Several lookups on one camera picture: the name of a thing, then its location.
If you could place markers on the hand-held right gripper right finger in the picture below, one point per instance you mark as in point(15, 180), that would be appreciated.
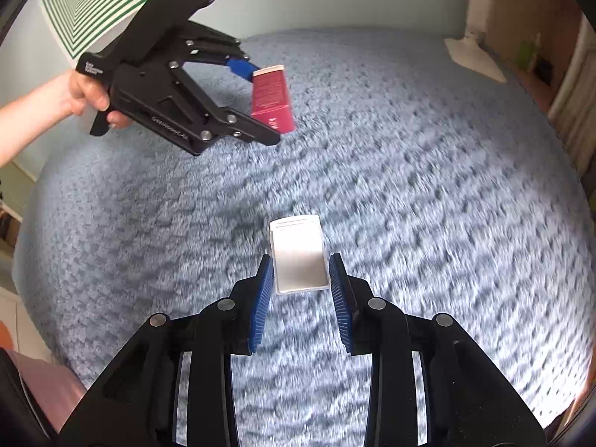
point(340, 302)

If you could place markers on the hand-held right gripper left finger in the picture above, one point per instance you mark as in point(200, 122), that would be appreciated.
point(260, 307)

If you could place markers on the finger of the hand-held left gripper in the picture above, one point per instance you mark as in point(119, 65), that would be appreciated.
point(251, 128)
point(242, 66)

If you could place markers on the red cardboard box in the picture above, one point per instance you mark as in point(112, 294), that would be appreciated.
point(272, 98)

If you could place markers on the white cardboard box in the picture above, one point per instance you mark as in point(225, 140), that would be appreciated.
point(298, 256)

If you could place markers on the person's left forearm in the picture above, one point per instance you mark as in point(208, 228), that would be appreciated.
point(32, 111)

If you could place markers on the person's left hand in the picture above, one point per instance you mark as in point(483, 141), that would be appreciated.
point(88, 93)

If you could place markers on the white stand base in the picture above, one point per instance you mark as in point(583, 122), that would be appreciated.
point(470, 56)

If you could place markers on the pink cloth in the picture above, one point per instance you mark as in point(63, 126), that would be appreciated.
point(42, 391)

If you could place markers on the small green plant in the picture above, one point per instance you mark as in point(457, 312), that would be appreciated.
point(528, 53)

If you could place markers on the wooden bookshelf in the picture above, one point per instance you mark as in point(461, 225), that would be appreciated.
point(563, 56)

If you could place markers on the green striped wall poster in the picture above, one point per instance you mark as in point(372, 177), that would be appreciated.
point(93, 0)

